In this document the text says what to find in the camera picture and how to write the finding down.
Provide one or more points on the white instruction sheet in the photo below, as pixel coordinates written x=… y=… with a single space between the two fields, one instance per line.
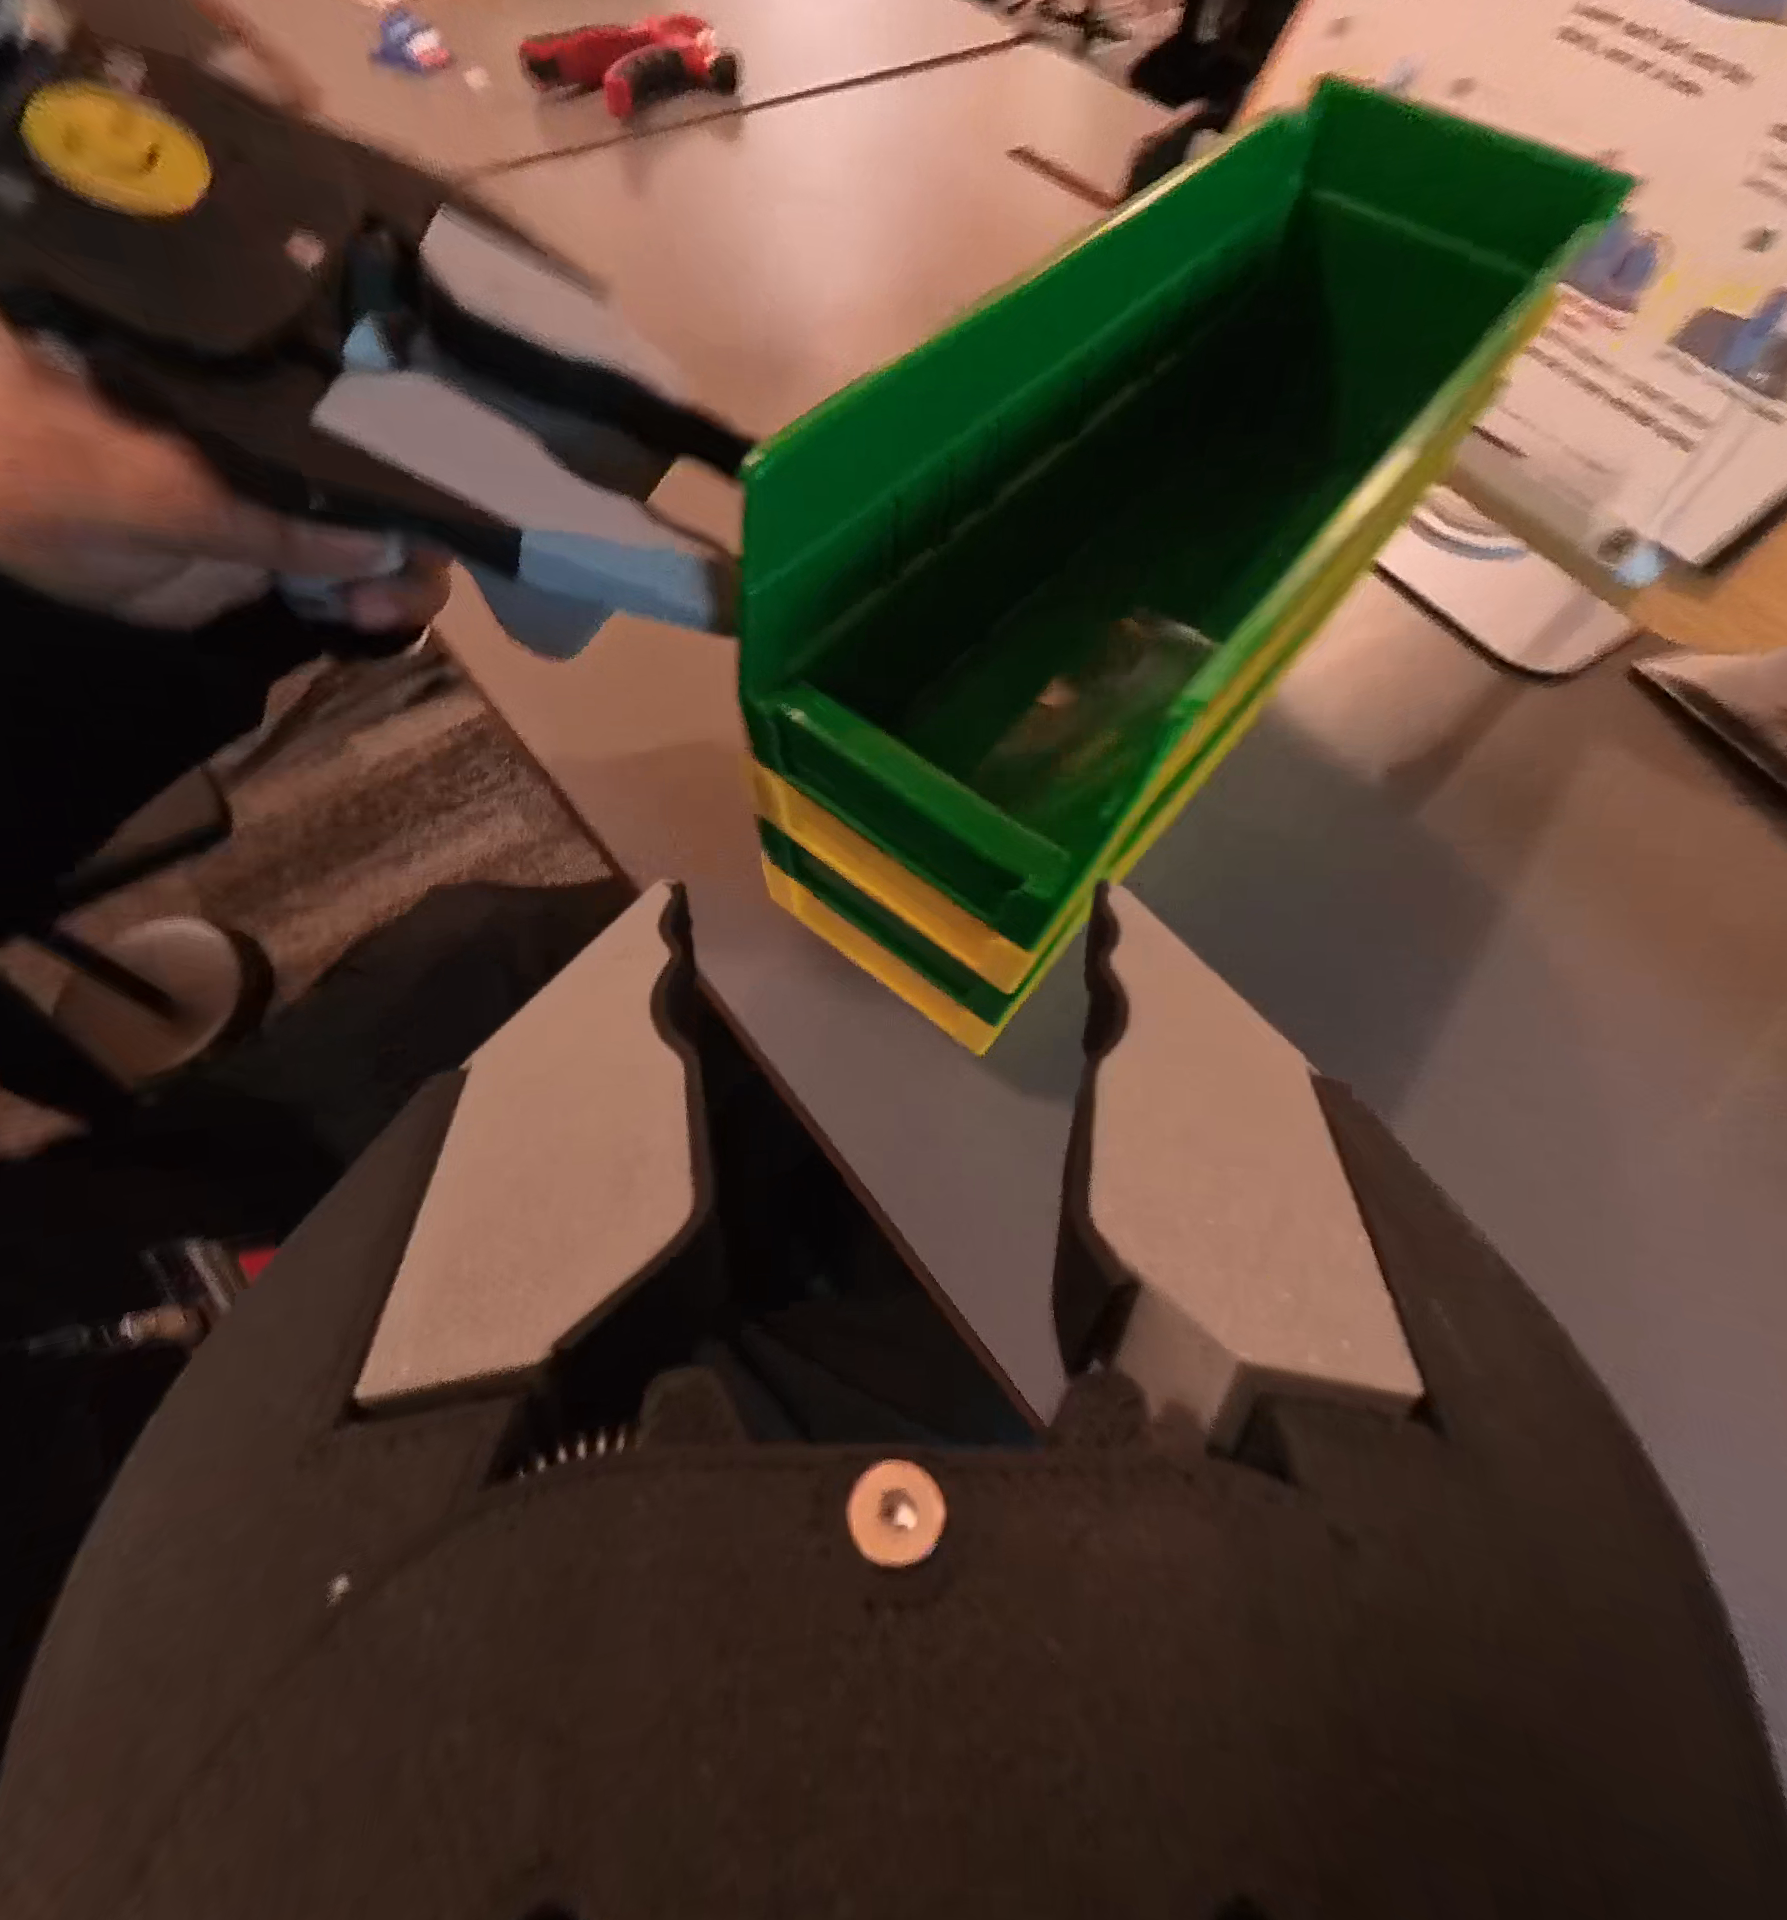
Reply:
x=1658 y=181

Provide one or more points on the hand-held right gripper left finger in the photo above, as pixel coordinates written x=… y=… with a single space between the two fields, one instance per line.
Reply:
x=564 y=1184

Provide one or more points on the grey flat pad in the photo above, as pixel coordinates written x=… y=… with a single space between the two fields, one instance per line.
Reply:
x=1764 y=734

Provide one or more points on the green plastic bin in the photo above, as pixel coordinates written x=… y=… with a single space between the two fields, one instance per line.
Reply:
x=984 y=494
x=894 y=931

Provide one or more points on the yellow plastic bin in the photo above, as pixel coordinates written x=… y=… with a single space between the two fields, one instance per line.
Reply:
x=894 y=880
x=894 y=972

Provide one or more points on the red black hand tool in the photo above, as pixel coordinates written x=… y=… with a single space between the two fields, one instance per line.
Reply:
x=638 y=61

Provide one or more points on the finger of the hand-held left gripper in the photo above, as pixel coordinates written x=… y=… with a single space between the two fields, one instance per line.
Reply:
x=442 y=450
x=532 y=301

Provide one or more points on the wooden board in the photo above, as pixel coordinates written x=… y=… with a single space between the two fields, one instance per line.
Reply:
x=1764 y=585

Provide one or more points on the small blue packet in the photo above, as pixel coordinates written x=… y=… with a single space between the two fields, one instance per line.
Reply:
x=410 y=40

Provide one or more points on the black chair armrest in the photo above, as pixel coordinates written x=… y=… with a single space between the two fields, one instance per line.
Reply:
x=150 y=833

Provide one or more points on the red white card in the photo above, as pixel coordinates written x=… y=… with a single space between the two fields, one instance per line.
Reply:
x=240 y=1260

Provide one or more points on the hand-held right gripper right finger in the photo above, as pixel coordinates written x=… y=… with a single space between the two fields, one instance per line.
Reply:
x=1224 y=1184

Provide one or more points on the person's left hand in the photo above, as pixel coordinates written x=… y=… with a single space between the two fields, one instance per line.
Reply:
x=98 y=494

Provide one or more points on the pale shoe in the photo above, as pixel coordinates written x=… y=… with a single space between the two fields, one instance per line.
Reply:
x=180 y=991

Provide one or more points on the metal clip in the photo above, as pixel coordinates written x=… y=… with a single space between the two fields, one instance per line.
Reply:
x=158 y=1305

